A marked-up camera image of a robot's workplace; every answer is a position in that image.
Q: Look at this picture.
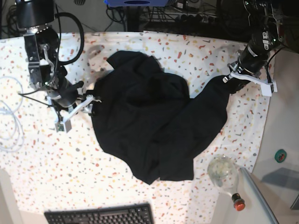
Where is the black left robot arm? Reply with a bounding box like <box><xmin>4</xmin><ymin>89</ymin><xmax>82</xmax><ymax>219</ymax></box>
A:
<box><xmin>223</xmin><ymin>0</ymin><xmax>284</xmax><ymax>97</ymax></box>

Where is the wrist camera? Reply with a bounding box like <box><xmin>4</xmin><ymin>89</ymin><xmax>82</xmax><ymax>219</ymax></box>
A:
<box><xmin>55</xmin><ymin>120</ymin><xmax>71</xmax><ymax>133</ymax></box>
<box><xmin>261</xmin><ymin>80</ymin><xmax>278</xmax><ymax>97</ymax></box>

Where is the blue box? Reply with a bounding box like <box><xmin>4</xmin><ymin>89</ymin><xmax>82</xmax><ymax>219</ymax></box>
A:
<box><xmin>104</xmin><ymin>0</ymin><xmax>177</xmax><ymax>7</ymax></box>

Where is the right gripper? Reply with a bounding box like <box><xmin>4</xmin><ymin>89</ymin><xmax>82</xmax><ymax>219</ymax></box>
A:
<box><xmin>45</xmin><ymin>80</ymin><xmax>102</xmax><ymax>117</ymax></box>

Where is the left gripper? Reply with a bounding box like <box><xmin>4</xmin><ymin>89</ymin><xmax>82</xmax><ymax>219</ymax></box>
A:
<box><xmin>223</xmin><ymin>50</ymin><xmax>272</xmax><ymax>91</ymax></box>

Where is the green tape roll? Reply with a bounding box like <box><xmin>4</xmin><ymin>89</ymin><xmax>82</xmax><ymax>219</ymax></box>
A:
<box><xmin>274</xmin><ymin>149</ymin><xmax>287</xmax><ymax>163</ymax></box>

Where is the grey metal bar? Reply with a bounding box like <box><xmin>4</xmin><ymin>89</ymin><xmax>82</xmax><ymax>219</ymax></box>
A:
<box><xmin>239</xmin><ymin>168</ymin><xmax>278</xmax><ymax>224</ymax></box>

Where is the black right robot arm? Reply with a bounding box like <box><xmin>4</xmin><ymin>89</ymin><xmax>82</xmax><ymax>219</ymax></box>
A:
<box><xmin>15</xmin><ymin>0</ymin><xmax>101</xmax><ymax>116</ymax></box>

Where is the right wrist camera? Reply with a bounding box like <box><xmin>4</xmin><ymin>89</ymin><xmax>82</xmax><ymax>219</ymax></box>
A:
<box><xmin>55</xmin><ymin>120</ymin><xmax>71</xmax><ymax>133</ymax></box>

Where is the clear bottle with orange cap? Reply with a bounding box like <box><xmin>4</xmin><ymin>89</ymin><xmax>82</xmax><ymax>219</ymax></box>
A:
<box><xmin>207</xmin><ymin>155</ymin><xmax>246</xmax><ymax>211</ymax></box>

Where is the white coiled cable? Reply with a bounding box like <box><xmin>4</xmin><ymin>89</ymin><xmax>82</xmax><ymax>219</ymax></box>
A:
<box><xmin>0</xmin><ymin>76</ymin><xmax>25</xmax><ymax>153</ymax></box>

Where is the black t-shirt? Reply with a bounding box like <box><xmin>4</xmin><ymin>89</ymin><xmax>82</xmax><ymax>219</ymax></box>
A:
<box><xmin>92</xmin><ymin>51</ymin><xmax>230</xmax><ymax>184</ymax></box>

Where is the black computer keyboard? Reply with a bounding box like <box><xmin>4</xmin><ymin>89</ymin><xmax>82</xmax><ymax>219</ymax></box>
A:
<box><xmin>44</xmin><ymin>203</ymin><xmax>154</xmax><ymax>224</ymax></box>

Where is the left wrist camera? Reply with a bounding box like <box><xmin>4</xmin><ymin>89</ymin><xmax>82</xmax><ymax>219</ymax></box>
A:
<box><xmin>261</xmin><ymin>80</ymin><xmax>278</xmax><ymax>97</ymax></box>

